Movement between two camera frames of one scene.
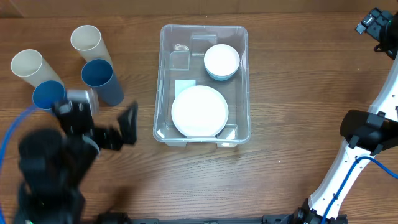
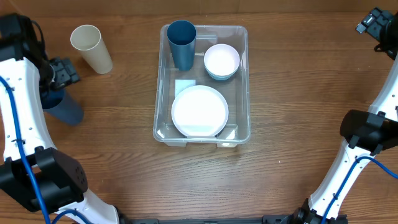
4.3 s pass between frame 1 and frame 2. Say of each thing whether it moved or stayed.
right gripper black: stayed
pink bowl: stayed
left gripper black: moved
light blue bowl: stayed
